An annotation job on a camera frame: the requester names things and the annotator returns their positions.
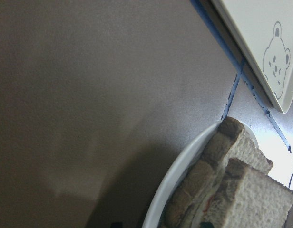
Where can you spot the white round plate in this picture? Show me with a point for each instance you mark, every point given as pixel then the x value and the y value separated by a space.
pixel 176 173

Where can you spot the white bread slice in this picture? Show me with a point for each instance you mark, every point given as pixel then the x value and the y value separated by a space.
pixel 247 198

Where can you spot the long blue tape strip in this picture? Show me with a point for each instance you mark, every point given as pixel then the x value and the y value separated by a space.
pixel 233 89

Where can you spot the crossing blue tape strip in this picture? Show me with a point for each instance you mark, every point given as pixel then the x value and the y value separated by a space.
pixel 220 40

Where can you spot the white rectangular bear tray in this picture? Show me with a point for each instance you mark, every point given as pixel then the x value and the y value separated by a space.
pixel 263 29

